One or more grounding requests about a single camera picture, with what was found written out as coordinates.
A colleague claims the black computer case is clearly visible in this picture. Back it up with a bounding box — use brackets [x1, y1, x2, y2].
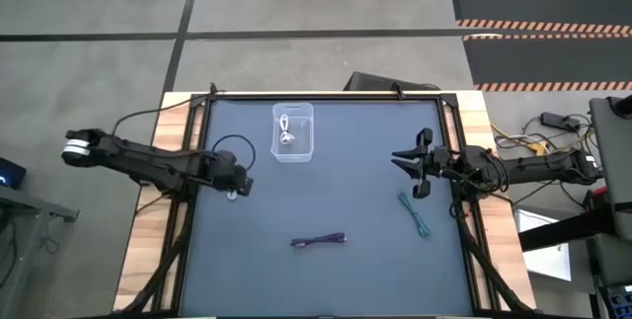
[344, 71, 441, 94]

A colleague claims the grey desk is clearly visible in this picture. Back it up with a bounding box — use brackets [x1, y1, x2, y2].
[589, 94, 632, 244]

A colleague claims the yellow extension cable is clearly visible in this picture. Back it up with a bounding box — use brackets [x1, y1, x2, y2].
[492, 121, 596, 156]

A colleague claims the teal braided USB cable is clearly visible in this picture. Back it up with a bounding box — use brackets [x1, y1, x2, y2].
[396, 189, 433, 240]

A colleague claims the blue button panel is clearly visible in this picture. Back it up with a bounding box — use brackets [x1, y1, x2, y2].
[606, 283, 632, 319]

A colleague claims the clear plastic bin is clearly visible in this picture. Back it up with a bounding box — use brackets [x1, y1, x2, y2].
[270, 102, 316, 164]

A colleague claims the white box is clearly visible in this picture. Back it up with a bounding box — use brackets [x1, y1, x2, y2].
[513, 208, 573, 282]

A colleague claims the purple braided USB cable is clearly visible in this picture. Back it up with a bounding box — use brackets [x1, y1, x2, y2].
[289, 232, 349, 249]

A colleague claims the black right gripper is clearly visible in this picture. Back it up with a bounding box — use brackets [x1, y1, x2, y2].
[391, 128, 450, 199]

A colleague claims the dark device with blue light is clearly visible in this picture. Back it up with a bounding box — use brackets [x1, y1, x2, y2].
[0, 156, 28, 191]

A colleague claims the black power strip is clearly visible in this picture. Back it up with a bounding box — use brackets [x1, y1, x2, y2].
[539, 111, 583, 133]

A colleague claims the grey metal cart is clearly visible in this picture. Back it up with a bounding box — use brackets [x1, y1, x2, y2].
[0, 184, 80, 319]

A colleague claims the black metal table frame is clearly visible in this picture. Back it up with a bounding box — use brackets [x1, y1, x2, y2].
[112, 83, 537, 319]

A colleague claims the black hazard-striped floor mat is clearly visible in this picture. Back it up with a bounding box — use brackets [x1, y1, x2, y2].
[462, 34, 632, 93]
[449, 0, 632, 35]

